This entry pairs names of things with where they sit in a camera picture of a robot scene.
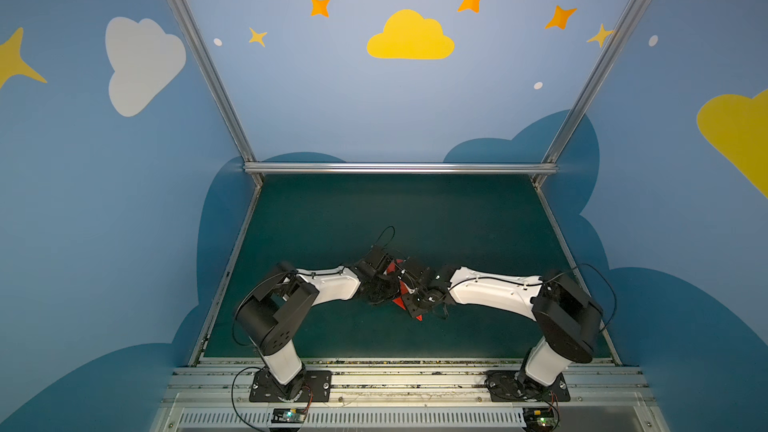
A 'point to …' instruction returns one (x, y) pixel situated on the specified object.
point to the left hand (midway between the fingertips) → (406, 295)
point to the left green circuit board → (288, 415)
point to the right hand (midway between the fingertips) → (410, 303)
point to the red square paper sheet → (404, 288)
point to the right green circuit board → (541, 419)
